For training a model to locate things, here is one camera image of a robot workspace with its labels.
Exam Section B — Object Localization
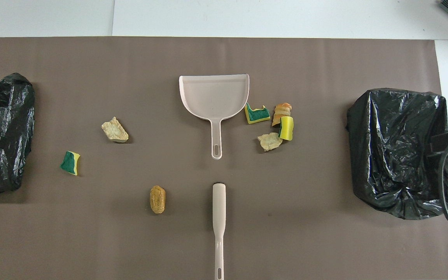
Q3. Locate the beige crusty bread chunk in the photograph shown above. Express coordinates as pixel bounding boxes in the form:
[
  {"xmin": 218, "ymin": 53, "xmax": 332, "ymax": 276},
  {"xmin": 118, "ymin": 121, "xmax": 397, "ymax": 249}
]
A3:
[{"xmin": 101, "ymin": 116, "xmax": 129, "ymax": 143}]

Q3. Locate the beige cracker piece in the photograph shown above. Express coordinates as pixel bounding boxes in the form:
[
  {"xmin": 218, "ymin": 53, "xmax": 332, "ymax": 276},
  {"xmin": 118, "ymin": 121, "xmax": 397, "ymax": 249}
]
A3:
[{"xmin": 257, "ymin": 133, "xmax": 283, "ymax": 152}]

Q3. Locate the black bag lined bin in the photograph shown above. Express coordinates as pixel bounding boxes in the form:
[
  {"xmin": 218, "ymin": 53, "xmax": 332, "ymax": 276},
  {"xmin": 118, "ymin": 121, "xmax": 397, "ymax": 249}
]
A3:
[
  {"xmin": 0, "ymin": 73, "xmax": 36, "ymax": 197},
  {"xmin": 346, "ymin": 88, "xmax": 448, "ymax": 221}
]

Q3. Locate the pink plastic dustpan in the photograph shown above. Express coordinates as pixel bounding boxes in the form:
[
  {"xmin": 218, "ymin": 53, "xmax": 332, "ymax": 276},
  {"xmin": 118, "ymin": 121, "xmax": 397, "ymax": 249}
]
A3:
[{"xmin": 178, "ymin": 74, "xmax": 250, "ymax": 160}]

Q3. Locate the brown oval bread roll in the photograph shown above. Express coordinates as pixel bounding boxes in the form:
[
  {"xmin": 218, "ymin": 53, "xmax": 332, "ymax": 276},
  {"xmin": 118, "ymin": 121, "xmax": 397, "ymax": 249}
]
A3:
[{"xmin": 149, "ymin": 185, "xmax": 166, "ymax": 214}]

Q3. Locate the orange striped croissant piece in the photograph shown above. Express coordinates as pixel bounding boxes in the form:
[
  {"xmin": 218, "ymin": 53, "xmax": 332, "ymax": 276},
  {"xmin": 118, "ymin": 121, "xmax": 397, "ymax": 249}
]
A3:
[{"xmin": 272, "ymin": 103, "xmax": 292, "ymax": 127}]

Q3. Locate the small green yellow sponge piece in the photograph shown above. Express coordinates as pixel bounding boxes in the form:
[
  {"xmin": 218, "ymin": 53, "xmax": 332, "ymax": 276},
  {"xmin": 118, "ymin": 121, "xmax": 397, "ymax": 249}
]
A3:
[{"xmin": 60, "ymin": 151, "xmax": 81, "ymax": 176}]

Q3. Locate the brown paper table mat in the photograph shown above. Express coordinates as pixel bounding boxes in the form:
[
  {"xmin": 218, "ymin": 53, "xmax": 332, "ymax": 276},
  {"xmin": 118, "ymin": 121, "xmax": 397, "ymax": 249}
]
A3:
[{"xmin": 0, "ymin": 37, "xmax": 448, "ymax": 280}]

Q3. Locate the pink handled hand brush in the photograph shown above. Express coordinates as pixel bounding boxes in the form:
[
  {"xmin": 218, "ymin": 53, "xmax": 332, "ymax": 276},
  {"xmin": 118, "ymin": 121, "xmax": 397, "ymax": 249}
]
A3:
[{"xmin": 212, "ymin": 182, "xmax": 227, "ymax": 280}]

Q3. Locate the notched green yellow sponge piece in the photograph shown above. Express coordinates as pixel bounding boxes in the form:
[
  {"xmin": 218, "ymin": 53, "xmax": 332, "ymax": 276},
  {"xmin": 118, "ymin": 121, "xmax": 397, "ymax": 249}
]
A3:
[{"xmin": 244, "ymin": 102, "xmax": 271, "ymax": 125}]

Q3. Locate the curved yellow sponge piece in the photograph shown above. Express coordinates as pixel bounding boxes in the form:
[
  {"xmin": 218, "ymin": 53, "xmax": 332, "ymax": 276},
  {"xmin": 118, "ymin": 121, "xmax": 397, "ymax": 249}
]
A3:
[{"xmin": 278, "ymin": 116, "xmax": 294, "ymax": 141}]

